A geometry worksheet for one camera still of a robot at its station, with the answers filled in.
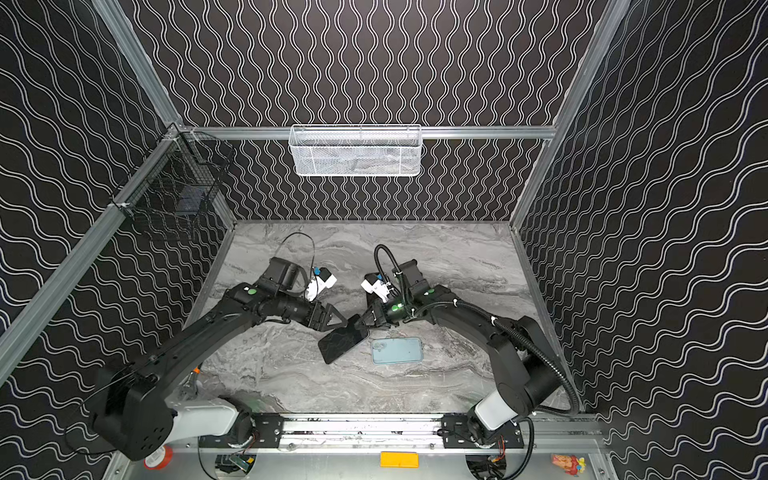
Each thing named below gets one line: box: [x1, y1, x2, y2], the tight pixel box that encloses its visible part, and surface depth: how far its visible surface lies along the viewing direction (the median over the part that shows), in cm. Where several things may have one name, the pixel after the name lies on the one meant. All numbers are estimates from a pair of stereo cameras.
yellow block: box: [380, 452, 419, 469], surface depth 72 cm
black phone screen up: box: [318, 314, 368, 364], surface depth 78 cm
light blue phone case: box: [371, 337, 423, 365], surface depth 90 cm
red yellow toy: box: [551, 454, 587, 477], surface depth 70 cm
